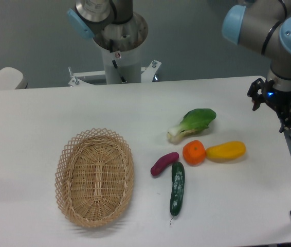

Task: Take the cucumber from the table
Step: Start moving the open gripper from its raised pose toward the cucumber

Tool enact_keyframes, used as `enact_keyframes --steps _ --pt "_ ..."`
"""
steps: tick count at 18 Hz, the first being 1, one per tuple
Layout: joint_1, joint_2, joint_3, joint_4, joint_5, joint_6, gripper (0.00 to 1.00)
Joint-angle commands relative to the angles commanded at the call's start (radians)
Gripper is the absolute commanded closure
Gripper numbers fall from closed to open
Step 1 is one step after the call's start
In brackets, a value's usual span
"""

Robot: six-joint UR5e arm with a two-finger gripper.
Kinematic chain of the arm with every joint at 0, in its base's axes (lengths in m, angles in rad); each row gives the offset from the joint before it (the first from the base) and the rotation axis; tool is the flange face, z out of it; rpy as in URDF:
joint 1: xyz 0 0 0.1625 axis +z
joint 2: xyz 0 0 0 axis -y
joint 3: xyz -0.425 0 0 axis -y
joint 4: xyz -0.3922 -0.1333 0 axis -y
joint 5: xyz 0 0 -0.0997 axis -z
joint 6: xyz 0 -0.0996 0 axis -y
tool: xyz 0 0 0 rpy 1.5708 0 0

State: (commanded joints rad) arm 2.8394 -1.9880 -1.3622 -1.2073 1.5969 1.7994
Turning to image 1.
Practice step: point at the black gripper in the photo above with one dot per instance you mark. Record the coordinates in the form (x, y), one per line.
(276, 93)

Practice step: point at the green cucumber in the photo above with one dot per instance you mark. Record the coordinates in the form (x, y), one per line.
(177, 191)

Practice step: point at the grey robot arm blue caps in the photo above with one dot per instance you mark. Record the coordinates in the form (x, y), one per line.
(265, 27)

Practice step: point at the grey robot arm base joint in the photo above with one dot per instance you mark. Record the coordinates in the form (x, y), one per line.
(89, 18)

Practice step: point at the yellow mango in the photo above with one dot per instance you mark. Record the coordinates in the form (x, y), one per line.
(226, 152)

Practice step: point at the green bok choy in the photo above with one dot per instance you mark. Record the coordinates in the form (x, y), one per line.
(194, 122)

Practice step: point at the orange tangerine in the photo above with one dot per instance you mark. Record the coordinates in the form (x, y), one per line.
(194, 152)

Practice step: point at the purple sweet potato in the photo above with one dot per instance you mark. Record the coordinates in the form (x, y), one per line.
(163, 162)

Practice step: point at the woven wicker basket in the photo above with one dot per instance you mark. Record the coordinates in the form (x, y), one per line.
(94, 180)

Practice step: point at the white chair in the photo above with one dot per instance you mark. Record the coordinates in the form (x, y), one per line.
(12, 79)

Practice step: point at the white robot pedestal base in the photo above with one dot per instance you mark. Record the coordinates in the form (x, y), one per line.
(120, 46)

